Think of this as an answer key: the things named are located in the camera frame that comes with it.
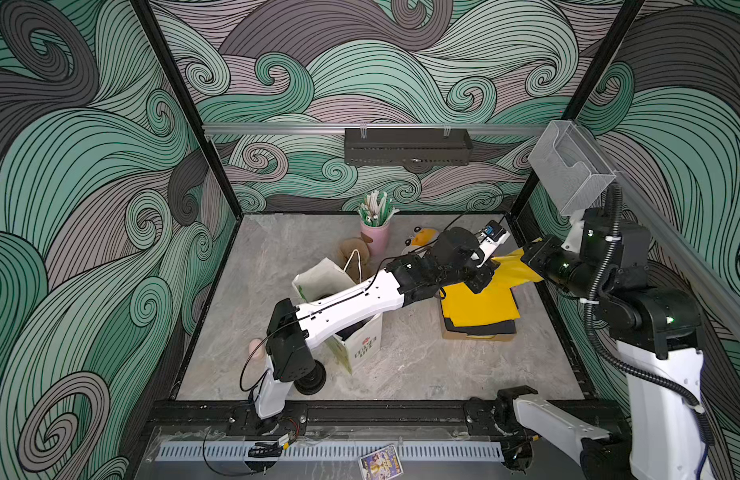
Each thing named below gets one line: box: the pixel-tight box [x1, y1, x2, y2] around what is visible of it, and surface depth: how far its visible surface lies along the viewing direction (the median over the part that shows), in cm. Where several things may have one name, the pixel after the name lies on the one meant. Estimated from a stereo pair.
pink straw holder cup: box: [360, 221, 390, 256], surface depth 105 cm
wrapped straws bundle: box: [357, 190, 400, 227], surface depth 100 cm
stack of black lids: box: [293, 360, 326, 395], surface depth 79 cm
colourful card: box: [359, 443, 404, 480], surface depth 67 cm
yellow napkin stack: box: [439, 249, 543, 327], surface depth 89 cm
